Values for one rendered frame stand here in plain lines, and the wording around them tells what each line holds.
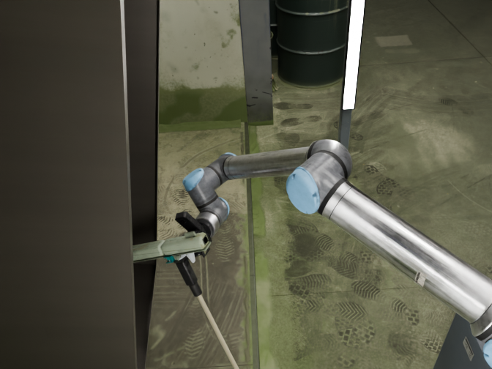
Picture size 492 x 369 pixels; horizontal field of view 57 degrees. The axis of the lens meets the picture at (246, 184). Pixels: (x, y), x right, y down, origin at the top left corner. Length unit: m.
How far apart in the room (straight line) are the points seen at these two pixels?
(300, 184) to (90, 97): 0.68
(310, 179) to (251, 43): 1.88
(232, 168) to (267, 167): 0.19
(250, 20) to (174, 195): 1.15
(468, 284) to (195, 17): 2.23
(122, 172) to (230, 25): 2.28
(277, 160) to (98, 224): 0.80
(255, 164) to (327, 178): 0.41
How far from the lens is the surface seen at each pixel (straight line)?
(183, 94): 3.12
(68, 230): 0.79
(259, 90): 3.09
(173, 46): 2.97
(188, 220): 1.50
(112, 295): 0.91
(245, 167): 1.56
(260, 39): 2.93
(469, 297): 1.15
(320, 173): 1.17
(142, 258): 1.50
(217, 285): 2.18
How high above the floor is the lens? 1.77
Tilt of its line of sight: 41 degrees down
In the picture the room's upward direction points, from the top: 5 degrees counter-clockwise
